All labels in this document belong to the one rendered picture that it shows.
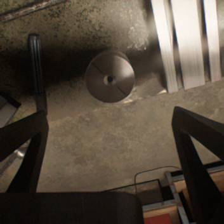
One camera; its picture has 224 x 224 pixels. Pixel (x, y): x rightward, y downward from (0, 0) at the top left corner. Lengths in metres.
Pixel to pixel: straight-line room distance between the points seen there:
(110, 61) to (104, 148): 1.20
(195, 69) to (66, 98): 0.16
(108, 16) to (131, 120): 1.06
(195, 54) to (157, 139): 1.16
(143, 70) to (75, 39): 0.09
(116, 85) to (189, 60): 0.08
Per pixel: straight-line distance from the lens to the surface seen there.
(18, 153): 0.29
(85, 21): 0.24
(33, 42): 0.25
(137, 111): 1.24
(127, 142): 1.35
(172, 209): 1.36
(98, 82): 0.20
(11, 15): 0.25
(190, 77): 0.23
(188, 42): 0.23
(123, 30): 0.24
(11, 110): 0.28
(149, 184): 1.55
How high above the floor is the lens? 1.12
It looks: 65 degrees down
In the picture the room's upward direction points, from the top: 179 degrees clockwise
